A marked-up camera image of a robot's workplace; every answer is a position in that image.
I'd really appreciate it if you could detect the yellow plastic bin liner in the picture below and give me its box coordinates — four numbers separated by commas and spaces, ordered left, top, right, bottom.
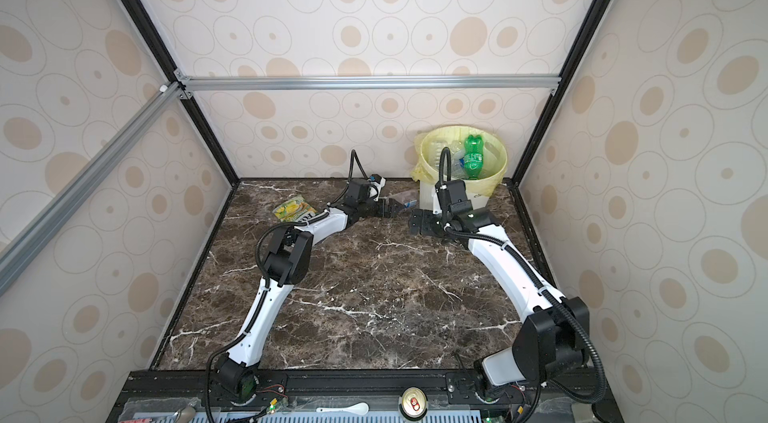
411, 125, 508, 197

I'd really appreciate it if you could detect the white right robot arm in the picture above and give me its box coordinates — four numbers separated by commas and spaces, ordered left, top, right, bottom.
413, 147, 608, 404

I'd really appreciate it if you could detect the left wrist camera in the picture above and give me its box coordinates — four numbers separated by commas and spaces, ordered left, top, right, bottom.
368, 174, 386, 201

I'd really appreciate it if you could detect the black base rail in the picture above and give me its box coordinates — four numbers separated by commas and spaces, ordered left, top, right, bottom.
107, 369, 623, 422

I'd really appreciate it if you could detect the drink can top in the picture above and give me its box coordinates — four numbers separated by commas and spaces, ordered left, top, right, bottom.
399, 387, 428, 422

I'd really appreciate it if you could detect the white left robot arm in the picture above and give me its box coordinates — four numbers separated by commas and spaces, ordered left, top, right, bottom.
206, 151, 405, 402

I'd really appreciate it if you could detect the horizontal aluminium rail back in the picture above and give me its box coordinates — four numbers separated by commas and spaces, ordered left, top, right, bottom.
165, 73, 561, 96

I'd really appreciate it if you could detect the white plastic spoon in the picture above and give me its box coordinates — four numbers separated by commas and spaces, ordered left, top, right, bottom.
316, 402, 370, 416

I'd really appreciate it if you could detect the green bottle yellow cap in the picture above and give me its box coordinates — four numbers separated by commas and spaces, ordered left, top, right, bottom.
461, 134, 484, 179

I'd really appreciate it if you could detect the diagonal aluminium rail left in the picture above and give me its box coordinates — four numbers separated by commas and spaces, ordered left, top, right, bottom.
1, 82, 182, 293

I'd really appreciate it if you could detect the green Fox's candy bag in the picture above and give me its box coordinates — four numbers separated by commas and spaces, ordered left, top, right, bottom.
272, 195, 318, 222

